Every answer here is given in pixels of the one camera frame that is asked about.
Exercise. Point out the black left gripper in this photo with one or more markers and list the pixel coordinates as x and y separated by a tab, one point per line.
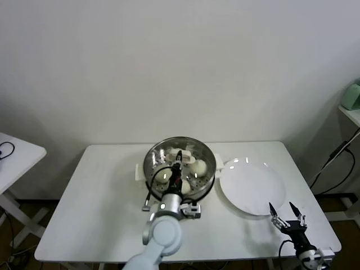
175	181

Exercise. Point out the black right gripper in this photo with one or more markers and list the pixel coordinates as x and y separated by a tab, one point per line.
294	232

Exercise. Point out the white steamed baozi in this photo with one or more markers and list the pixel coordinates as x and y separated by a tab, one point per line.
162	175
185	188
199	168

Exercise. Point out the stainless steel steamer basket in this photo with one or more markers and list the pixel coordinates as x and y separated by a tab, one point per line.
138	171

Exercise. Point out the cream electric cooker base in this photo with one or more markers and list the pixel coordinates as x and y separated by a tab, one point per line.
204	196

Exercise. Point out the white round plate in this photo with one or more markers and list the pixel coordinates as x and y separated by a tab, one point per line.
247	185

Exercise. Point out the green appliance on shelf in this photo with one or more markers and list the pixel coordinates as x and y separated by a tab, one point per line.
353	97

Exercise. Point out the white side table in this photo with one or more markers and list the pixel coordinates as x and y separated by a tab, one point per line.
19	160

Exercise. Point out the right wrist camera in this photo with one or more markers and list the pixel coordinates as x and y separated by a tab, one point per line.
326	253

